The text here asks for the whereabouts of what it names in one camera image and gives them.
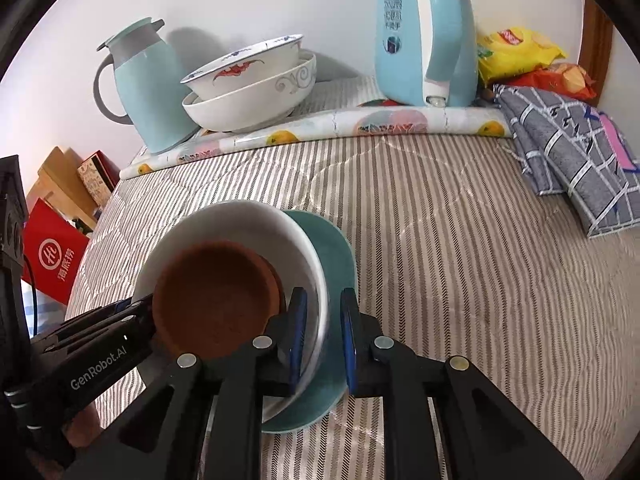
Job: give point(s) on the light blue thermos jug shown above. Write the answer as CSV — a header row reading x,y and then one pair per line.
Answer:
x,y
145,90

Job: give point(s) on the blue square plate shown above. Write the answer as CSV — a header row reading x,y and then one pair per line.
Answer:
x,y
335,255

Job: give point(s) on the red chip bag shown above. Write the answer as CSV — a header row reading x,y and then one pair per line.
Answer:
x,y
565,82

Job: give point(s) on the red paper bag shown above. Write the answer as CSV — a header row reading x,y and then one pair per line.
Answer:
x,y
52,255

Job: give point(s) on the fruit print tablecloth roll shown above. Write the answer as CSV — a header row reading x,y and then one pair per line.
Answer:
x,y
350,122

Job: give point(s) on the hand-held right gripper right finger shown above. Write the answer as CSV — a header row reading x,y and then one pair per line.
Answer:
x,y
347,340

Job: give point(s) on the person's left hand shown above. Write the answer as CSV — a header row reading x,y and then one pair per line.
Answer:
x,y
82,425

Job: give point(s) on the small brown bowl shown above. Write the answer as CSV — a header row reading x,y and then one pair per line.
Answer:
x,y
215,300

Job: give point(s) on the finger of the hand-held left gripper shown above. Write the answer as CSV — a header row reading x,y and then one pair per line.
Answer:
x,y
122,306
110,327

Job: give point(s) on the brown wooden frame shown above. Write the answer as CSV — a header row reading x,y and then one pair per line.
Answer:
x,y
597,50

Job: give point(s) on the brown cardboard box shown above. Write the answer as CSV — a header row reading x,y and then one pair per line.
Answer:
x,y
55,180

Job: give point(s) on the light blue electric kettle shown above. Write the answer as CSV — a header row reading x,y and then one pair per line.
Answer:
x,y
410,50

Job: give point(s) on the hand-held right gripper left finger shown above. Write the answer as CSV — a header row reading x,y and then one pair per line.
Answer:
x,y
297,330

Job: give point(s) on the patterned gift box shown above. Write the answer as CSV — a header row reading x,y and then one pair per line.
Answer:
x,y
97,175

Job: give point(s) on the yellow chip bag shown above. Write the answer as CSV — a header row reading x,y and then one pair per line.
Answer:
x,y
515,52

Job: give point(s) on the grey checked folded cloth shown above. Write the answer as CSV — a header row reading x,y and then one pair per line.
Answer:
x,y
575,160

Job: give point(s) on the plain white bowl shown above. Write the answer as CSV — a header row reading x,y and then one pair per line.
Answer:
x,y
225,222

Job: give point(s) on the white bowl with grey swirls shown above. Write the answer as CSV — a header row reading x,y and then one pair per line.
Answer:
x,y
250,107

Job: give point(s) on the blue and red patterned bowl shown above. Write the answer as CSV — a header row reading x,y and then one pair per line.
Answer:
x,y
235,72

